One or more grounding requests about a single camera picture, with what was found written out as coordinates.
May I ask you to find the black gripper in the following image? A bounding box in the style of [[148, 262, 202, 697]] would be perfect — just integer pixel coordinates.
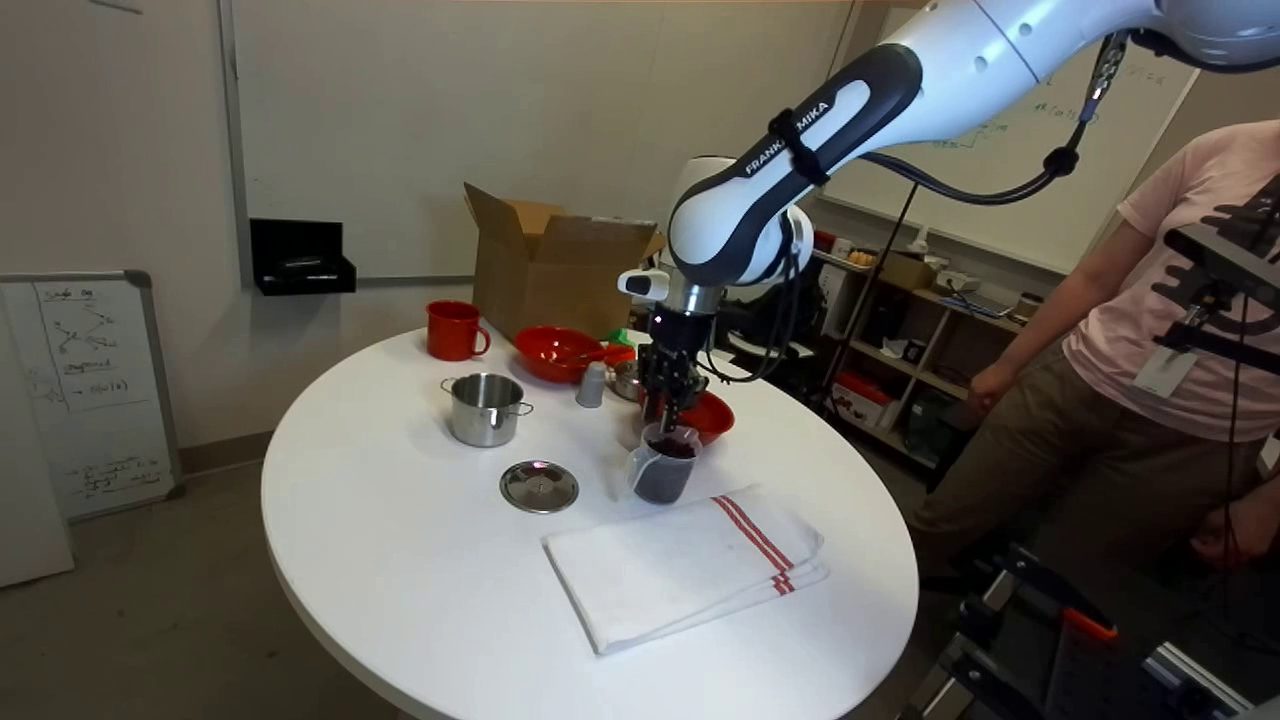
[[641, 300, 713, 450]]

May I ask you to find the small metal cup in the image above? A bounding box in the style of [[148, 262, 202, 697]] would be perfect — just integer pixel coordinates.
[[606, 356, 656, 402]]

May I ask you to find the red bowl with coffee beans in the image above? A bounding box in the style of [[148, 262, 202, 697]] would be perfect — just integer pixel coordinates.
[[637, 381, 738, 450]]

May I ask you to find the orange toy carrot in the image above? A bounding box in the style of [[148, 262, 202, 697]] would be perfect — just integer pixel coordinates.
[[598, 323, 642, 375]]

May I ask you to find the small clear shaker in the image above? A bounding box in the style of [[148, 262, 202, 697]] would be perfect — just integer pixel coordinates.
[[571, 361, 611, 413]]

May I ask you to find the empty red bowl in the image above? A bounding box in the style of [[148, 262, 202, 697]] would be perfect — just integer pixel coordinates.
[[511, 323, 606, 386]]

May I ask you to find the black chair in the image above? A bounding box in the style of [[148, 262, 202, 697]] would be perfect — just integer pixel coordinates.
[[703, 237, 836, 392]]

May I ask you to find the small steel dish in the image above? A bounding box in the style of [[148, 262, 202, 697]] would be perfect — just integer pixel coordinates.
[[496, 455, 582, 517]]

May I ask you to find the white towel with red stripes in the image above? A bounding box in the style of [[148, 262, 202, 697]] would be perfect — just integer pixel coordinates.
[[541, 482, 832, 661]]

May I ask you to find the open cardboard box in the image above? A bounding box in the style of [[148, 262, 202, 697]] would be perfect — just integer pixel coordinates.
[[458, 178, 673, 343]]

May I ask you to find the small steel pot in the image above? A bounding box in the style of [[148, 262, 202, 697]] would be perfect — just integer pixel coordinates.
[[440, 367, 537, 450]]

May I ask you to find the red mug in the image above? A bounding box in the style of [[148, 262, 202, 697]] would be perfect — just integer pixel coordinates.
[[422, 296, 496, 362]]

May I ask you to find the thin black pole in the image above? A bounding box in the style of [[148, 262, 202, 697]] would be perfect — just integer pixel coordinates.
[[811, 176, 927, 402]]

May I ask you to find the low storage shelf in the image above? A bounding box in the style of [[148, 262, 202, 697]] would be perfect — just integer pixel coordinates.
[[795, 214, 1035, 482]]

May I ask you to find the black open case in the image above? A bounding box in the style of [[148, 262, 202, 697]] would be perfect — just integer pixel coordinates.
[[242, 214, 361, 300]]

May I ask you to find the person in pink shirt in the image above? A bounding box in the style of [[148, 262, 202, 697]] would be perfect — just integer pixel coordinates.
[[922, 114, 1280, 575]]

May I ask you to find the white id badge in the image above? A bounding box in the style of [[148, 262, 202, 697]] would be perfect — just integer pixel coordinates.
[[1141, 343, 1211, 402]]

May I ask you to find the framed whiteboard with drawings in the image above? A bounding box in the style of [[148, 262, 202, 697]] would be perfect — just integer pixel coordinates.
[[0, 268, 188, 522]]

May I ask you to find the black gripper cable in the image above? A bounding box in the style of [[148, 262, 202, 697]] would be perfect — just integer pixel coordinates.
[[701, 243, 811, 392]]

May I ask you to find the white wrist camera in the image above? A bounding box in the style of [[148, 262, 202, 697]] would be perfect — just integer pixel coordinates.
[[615, 262, 674, 309]]

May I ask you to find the large wall whiteboard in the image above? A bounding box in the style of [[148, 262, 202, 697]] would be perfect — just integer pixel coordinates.
[[814, 75, 1196, 276]]

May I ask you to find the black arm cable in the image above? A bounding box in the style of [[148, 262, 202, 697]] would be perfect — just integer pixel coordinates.
[[864, 33, 1132, 210]]

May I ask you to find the black metal cart frame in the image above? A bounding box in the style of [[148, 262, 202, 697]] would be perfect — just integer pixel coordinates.
[[917, 542, 1280, 720]]

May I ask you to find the grey vertical wall rail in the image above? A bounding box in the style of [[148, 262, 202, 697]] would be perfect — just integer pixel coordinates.
[[213, 0, 256, 292]]

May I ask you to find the black camera rig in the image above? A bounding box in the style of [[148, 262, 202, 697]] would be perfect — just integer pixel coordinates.
[[1150, 176, 1280, 386]]

